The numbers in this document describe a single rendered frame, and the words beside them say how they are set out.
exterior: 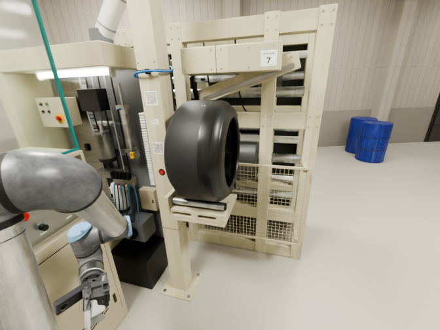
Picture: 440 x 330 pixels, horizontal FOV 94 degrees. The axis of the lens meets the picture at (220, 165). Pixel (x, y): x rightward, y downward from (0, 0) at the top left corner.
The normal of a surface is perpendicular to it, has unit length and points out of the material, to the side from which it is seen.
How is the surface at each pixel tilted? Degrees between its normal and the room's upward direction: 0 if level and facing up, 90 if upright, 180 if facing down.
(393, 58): 90
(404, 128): 90
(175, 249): 90
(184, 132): 56
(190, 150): 71
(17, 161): 36
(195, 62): 90
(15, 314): 78
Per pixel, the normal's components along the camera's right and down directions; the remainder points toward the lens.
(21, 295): 0.94, -0.07
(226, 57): -0.27, 0.36
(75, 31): 0.07, 0.36
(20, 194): 0.56, 0.34
